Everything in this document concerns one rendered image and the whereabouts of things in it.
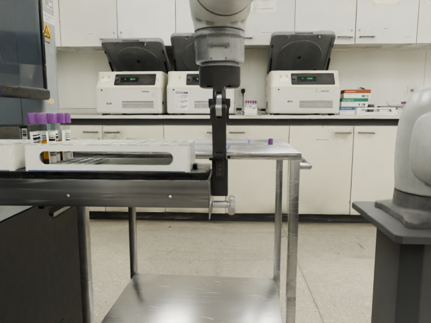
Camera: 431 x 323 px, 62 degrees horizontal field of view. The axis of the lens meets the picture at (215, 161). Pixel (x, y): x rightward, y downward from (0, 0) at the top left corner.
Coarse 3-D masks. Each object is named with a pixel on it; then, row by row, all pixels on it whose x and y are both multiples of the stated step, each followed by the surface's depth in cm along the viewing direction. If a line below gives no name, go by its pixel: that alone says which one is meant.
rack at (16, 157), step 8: (0, 144) 64; (8, 144) 64; (16, 144) 65; (0, 152) 64; (8, 152) 64; (16, 152) 65; (0, 160) 64; (8, 160) 64; (16, 160) 65; (24, 160) 68; (0, 168) 65; (8, 168) 64; (16, 168) 65
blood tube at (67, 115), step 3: (66, 114) 71; (69, 114) 72; (66, 117) 71; (69, 117) 72; (66, 120) 71; (69, 120) 72; (66, 123) 72; (69, 123) 72; (66, 126) 72; (69, 126) 72; (66, 129) 72; (69, 129) 72; (66, 132) 72; (69, 132) 72; (66, 135) 72; (69, 135) 72; (66, 138) 72; (69, 138) 72; (66, 153) 72; (69, 153) 72; (66, 156) 72; (69, 156) 73
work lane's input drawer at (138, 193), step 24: (24, 168) 67; (0, 192) 63; (24, 192) 63; (48, 192) 63; (72, 192) 63; (96, 192) 62; (120, 192) 62; (144, 192) 62; (168, 192) 62; (192, 192) 62
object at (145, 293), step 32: (288, 224) 95; (288, 256) 95; (128, 288) 132; (160, 288) 132; (192, 288) 132; (224, 288) 132; (256, 288) 132; (288, 288) 96; (128, 320) 112; (160, 320) 112; (192, 320) 112; (224, 320) 112; (256, 320) 112; (288, 320) 97
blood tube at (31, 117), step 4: (28, 116) 63; (32, 116) 63; (36, 116) 64; (28, 120) 64; (32, 120) 64; (36, 120) 64; (32, 124) 64; (36, 124) 64; (32, 128) 64; (36, 128) 64; (32, 132) 64; (36, 132) 64; (32, 136) 64; (36, 136) 64; (32, 140) 64; (36, 140) 64; (40, 160) 65
